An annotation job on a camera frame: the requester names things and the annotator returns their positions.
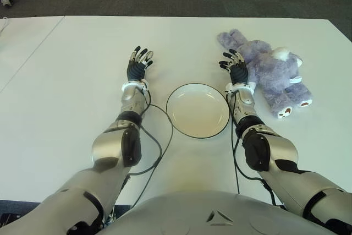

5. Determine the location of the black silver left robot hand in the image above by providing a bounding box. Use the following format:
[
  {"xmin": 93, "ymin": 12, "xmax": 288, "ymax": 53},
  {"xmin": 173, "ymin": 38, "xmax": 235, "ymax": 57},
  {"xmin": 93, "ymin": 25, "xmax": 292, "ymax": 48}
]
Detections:
[{"xmin": 125, "ymin": 45, "xmax": 155, "ymax": 83}]

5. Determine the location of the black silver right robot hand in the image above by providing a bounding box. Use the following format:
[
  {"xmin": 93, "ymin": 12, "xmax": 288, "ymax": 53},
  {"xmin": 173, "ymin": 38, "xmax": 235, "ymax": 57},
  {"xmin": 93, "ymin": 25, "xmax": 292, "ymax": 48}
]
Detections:
[{"xmin": 218, "ymin": 48, "xmax": 250, "ymax": 86}]

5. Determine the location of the purple plush bunny doll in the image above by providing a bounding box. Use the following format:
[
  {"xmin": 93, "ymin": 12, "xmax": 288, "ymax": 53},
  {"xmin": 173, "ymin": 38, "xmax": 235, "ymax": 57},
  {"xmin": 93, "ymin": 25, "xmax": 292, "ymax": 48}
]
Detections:
[{"xmin": 216, "ymin": 28, "xmax": 314, "ymax": 120}]

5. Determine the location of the white plate with black rim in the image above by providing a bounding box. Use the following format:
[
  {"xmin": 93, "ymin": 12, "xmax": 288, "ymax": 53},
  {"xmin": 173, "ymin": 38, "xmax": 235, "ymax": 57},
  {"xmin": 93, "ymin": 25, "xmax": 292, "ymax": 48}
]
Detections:
[{"xmin": 166, "ymin": 82, "xmax": 230, "ymax": 138}]

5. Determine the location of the silver robot torso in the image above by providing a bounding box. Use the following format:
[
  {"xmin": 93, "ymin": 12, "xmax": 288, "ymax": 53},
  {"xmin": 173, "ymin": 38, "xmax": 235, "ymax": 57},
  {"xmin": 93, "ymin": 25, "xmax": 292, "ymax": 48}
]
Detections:
[{"xmin": 93, "ymin": 189, "xmax": 340, "ymax": 235}]

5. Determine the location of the long black left wrist cable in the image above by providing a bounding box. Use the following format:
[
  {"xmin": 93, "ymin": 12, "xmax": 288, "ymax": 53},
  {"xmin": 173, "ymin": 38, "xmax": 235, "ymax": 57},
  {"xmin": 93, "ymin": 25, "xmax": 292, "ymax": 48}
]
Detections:
[{"xmin": 129, "ymin": 91, "xmax": 174, "ymax": 210}]

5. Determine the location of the long black wrist cable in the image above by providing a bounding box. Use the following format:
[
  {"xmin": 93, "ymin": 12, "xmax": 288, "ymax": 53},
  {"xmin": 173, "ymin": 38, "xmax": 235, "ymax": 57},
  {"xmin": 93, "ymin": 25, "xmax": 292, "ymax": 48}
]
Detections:
[
  {"xmin": 129, "ymin": 91, "xmax": 174, "ymax": 210},
  {"xmin": 227, "ymin": 93, "xmax": 240, "ymax": 195}
]

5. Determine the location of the short black left wrist cable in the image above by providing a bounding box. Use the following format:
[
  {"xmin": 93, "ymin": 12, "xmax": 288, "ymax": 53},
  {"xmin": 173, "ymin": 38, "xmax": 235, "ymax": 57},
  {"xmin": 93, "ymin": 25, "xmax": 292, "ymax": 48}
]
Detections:
[{"xmin": 109, "ymin": 124, "xmax": 162, "ymax": 222}]

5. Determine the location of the short black wrist cable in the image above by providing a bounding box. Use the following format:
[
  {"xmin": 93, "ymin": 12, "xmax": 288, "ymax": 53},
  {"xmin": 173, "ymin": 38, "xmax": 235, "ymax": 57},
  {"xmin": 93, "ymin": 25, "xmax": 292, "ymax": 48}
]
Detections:
[
  {"xmin": 233, "ymin": 121, "xmax": 279, "ymax": 207},
  {"xmin": 109, "ymin": 124, "xmax": 162, "ymax": 222}
]

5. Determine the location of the long black right wrist cable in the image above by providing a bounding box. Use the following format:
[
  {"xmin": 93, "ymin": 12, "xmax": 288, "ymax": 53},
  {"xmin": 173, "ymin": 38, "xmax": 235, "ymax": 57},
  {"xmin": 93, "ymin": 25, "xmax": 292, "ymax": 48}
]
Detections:
[{"xmin": 227, "ymin": 93, "xmax": 240, "ymax": 195}]

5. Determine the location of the short black right wrist cable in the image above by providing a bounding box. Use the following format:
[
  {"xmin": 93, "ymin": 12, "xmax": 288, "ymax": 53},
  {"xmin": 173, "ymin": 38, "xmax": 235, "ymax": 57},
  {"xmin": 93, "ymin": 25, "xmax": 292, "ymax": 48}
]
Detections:
[{"xmin": 233, "ymin": 121, "xmax": 279, "ymax": 207}]

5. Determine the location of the thin white cable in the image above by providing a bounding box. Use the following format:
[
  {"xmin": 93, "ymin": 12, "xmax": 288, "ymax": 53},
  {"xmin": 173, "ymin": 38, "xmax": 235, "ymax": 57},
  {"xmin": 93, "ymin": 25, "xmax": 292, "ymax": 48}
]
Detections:
[{"xmin": 0, "ymin": 17, "xmax": 9, "ymax": 37}]

